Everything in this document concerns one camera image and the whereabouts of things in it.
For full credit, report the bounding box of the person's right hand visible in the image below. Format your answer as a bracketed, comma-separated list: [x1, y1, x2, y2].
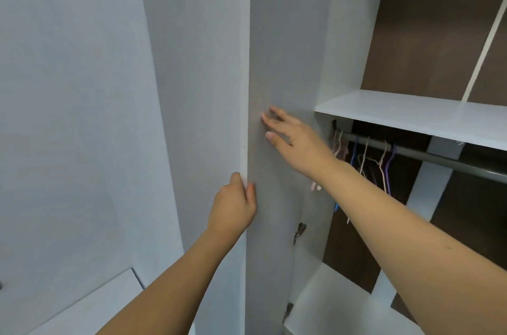
[260, 106, 343, 183]

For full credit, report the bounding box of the person's left hand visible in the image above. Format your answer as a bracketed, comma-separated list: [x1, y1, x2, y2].
[206, 172, 258, 251]

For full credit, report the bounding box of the purple wire hanger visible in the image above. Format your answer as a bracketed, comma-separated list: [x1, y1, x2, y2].
[379, 144, 397, 193]

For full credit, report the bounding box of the white wardrobe door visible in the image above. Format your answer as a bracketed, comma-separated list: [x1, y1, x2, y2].
[246, 0, 342, 335]

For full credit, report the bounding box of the white wardrobe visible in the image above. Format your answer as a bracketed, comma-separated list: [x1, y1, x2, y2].
[135, 0, 507, 335]

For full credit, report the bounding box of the person's right forearm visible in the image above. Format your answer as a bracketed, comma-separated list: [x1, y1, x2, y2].
[319, 158, 507, 335]

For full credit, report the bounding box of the person's left forearm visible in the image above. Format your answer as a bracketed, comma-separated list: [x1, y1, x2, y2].
[97, 228, 237, 335]

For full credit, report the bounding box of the white wardrobe shelf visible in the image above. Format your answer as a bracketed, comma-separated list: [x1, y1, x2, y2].
[315, 90, 507, 151]

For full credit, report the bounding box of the metal hanging rod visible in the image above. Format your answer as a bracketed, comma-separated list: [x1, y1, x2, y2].
[333, 129, 507, 186]

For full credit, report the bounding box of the row of coloured wire hangers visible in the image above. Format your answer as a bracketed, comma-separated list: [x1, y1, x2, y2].
[330, 128, 383, 225]

